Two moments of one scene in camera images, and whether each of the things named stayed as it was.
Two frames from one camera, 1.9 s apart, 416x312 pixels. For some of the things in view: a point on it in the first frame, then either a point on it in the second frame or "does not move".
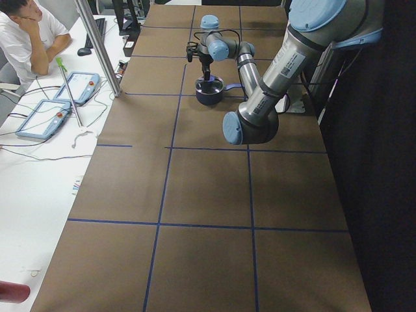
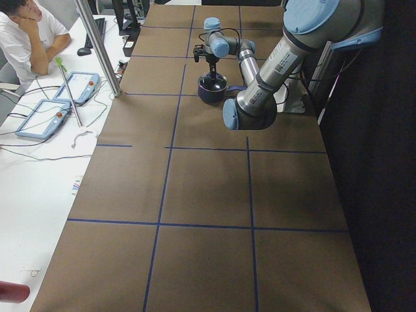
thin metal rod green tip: x=62 y=66 does not move
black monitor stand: x=130 y=26 does not move
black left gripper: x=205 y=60 -> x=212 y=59
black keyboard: x=101 y=26 does not move
